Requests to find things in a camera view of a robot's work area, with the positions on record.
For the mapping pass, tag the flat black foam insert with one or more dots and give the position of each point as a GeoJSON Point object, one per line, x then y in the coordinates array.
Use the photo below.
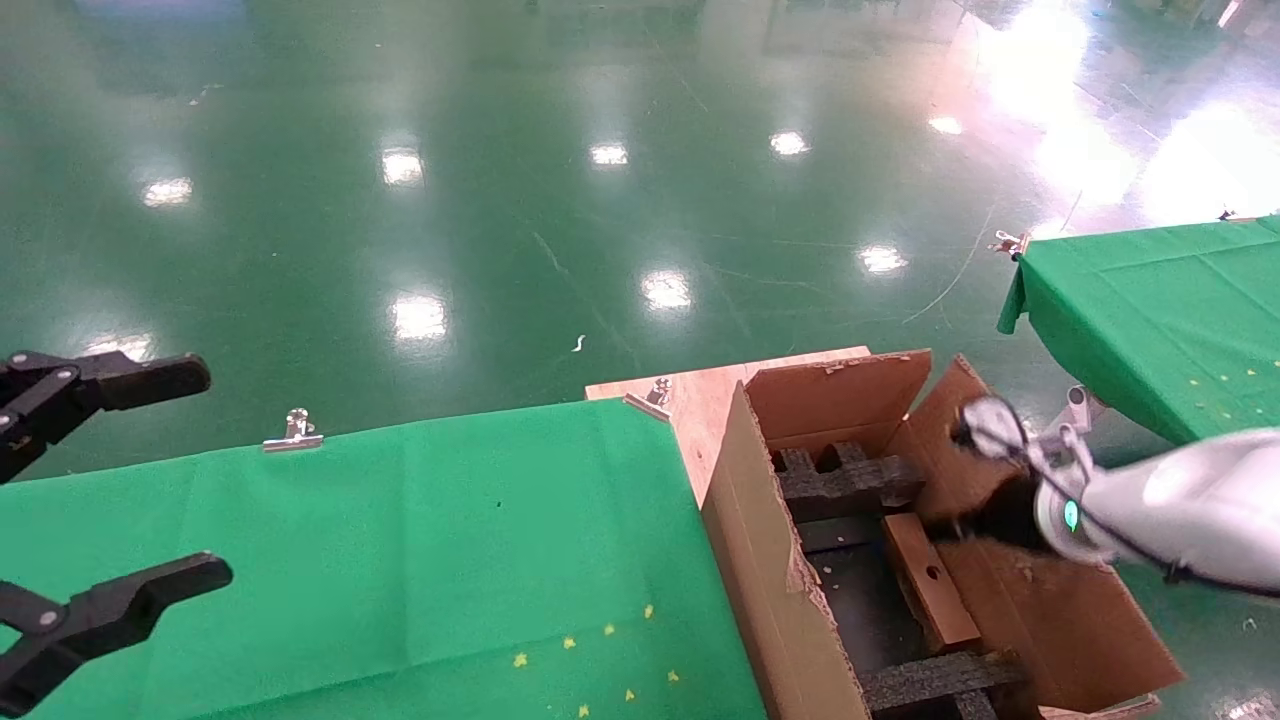
{"type": "Point", "coordinates": [930, 682]}

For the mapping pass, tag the silver camera mount bracket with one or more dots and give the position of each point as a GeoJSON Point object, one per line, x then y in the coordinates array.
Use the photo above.
{"type": "Point", "coordinates": [1078, 408]}

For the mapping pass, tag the silver binder clip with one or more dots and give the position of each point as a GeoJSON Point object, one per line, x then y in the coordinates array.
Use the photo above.
{"type": "Point", "coordinates": [1010, 243]}
{"type": "Point", "coordinates": [293, 435]}
{"type": "Point", "coordinates": [652, 398]}

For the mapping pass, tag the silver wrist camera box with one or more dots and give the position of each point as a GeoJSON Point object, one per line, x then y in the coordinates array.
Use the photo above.
{"type": "Point", "coordinates": [990, 425]}

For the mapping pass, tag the large green table cloth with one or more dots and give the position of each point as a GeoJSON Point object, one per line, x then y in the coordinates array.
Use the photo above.
{"type": "Point", "coordinates": [350, 550]}

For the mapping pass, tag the large open cardboard carton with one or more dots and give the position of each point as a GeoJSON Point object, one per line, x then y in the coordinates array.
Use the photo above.
{"type": "Point", "coordinates": [780, 600]}

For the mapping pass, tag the small brown cardboard box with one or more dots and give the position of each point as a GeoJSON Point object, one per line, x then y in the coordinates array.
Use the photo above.
{"type": "Point", "coordinates": [930, 590]}

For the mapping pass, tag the notched black foam insert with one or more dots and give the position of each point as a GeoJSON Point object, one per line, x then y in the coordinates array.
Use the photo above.
{"type": "Point", "coordinates": [850, 482]}

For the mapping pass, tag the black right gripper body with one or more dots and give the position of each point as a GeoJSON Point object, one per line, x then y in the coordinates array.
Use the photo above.
{"type": "Point", "coordinates": [1010, 515]}

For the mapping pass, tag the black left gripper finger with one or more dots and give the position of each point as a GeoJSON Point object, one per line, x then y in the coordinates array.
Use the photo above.
{"type": "Point", "coordinates": [140, 600]}
{"type": "Point", "coordinates": [140, 380]}

